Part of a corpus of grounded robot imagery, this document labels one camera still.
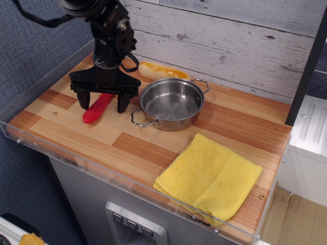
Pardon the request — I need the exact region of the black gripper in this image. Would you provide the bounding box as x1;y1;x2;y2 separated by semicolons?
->
69;66;141;113

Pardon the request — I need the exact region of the red handled metal spoon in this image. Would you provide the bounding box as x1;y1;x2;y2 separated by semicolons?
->
82;93;112;124

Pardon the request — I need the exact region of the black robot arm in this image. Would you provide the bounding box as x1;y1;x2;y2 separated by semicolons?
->
14;0;141;113

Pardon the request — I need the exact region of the stainless steel pot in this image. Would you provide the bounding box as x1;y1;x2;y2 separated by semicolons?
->
131;78;210;131

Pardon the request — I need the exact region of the toy bread roll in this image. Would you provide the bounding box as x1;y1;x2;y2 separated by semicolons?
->
138;61;191;81

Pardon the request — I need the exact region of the grey toy fridge cabinet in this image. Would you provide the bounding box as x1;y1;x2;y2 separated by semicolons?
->
50;158;233;244

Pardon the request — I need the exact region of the clear acrylic table guard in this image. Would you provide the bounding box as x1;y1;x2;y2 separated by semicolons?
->
1;42;291;244

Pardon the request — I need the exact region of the silver dispenser button panel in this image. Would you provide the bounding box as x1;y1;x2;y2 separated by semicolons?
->
105;201;168;245

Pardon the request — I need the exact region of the yellow folded cloth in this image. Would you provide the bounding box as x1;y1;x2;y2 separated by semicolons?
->
153;134;263;226

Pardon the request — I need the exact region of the yellow object bottom left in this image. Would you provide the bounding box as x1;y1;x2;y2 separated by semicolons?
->
19;233;45;245

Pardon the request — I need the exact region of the white toy sink unit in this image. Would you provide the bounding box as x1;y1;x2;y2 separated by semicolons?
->
277;95;326;206

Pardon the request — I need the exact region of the black cable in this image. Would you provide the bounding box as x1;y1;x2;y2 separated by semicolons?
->
120;53;140;73

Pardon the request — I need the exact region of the dark right vertical post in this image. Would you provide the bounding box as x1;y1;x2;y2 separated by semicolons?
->
285;8;326;126

